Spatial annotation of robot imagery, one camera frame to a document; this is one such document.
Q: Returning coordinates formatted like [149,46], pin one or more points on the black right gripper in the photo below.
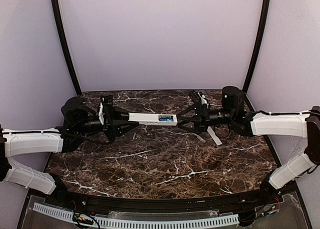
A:
[203,114]

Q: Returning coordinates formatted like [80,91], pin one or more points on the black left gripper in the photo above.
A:
[108,120]

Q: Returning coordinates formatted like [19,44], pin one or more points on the clear handled tester screwdriver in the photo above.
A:
[200,138]

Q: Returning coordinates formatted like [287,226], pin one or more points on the white remote control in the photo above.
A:
[151,119]

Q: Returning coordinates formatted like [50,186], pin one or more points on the white remote battery cover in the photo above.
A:
[214,137]

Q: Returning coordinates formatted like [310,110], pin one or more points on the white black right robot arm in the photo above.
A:
[304,124]

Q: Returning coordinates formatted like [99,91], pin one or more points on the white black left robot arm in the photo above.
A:
[81,124]

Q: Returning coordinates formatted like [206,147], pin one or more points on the blue battery in remote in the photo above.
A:
[166,118]

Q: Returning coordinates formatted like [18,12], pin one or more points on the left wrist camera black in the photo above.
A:
[101,114]

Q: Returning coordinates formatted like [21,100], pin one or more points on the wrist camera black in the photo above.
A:
[199,97]
[101,114]

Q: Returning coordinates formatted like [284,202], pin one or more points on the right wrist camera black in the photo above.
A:
[199,97]

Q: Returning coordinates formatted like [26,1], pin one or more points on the black front mounting rail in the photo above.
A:
[236,203]

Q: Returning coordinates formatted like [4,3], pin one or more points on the white slotted cable duct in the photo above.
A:
[139,220]

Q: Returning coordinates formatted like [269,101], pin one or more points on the black right corner post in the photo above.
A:
[257,45]

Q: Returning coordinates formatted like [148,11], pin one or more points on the black corner frame post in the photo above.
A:
[65,47]

